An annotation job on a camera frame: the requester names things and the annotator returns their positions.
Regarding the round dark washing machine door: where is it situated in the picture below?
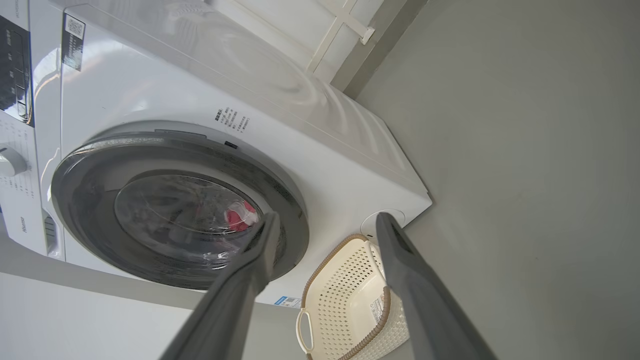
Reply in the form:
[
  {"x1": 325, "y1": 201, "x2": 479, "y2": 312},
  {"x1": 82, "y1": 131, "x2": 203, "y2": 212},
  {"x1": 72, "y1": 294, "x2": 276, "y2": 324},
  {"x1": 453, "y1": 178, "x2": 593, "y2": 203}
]
[{"x1": 51, "y1": 131, "x2": 310, "y2": 291}]

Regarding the black control panel display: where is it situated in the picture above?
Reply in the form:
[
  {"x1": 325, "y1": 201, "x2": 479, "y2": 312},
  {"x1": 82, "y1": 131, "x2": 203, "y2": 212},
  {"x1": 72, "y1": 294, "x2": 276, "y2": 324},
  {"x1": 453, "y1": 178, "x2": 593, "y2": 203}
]
[{"x1": 0, "y1": 15, "x2": 35, "y2": 126}]

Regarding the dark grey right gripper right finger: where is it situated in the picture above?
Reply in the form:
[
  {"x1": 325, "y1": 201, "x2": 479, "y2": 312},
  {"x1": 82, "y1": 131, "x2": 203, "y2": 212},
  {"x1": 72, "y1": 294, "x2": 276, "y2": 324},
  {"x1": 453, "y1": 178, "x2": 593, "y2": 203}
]
[{"x1": 375, "y1": 212, "x2": 496, "y2": 360}]

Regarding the red garment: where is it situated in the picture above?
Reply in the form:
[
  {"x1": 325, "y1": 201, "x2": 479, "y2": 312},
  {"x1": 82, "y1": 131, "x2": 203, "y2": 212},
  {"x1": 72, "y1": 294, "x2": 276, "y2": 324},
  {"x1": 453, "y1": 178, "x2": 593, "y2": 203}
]
[{"x1": 224, "y1": 200, "x2": 261, "y2": 233}]

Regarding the round filter cover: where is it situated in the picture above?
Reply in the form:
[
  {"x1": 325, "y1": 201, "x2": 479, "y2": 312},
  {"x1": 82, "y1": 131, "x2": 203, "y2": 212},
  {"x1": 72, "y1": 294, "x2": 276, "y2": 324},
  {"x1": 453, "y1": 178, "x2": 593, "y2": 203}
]
[{"x1": 360, "y1": 209, "x2": 406, "y2": 243}]

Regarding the cream perforated laundry basket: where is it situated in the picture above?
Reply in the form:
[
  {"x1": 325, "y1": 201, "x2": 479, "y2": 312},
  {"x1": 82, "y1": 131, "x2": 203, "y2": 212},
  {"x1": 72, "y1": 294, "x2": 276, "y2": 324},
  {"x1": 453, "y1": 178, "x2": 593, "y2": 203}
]
[{"x1": 296, "y1": 234, "x2": 411, "y2": 360}]

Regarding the white metal railing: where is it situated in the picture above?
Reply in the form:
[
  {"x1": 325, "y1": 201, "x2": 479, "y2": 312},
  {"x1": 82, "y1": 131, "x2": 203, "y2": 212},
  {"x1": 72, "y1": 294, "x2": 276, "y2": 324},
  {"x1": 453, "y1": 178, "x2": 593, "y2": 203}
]
[{"x1": 306, "y1": 0, "x2": 376, "y2": 76}]

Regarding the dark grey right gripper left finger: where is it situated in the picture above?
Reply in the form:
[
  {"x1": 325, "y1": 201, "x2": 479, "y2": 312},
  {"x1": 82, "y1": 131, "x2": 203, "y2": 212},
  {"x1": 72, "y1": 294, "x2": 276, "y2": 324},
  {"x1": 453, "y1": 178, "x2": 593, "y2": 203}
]
[{"x1": 160, "y1": 211, "x2": 282, "y2": 360}]

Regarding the white control knob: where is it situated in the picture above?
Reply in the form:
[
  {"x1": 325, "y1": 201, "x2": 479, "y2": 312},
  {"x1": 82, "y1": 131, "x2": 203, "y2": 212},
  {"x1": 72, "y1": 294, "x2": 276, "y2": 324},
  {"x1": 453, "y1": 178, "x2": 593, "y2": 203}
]
[{"x1": 0, "y1": 146, "x2": 28, "y2": 177}]

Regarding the black label sticker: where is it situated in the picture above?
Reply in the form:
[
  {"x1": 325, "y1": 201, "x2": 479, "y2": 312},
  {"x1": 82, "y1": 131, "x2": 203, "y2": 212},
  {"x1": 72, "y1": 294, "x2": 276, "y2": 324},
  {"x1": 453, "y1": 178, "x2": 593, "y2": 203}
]
[{"x1": 61, "y1": 14, "x2": 87, "y2": 72}]

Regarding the white front-load washing machine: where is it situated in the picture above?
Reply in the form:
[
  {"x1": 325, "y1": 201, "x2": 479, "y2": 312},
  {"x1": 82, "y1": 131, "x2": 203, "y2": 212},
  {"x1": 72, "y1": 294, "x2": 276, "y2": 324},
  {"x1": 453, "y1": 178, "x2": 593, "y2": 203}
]
[{"x1": 0, "y1": 0, "x2": 433, "y2": 308}]

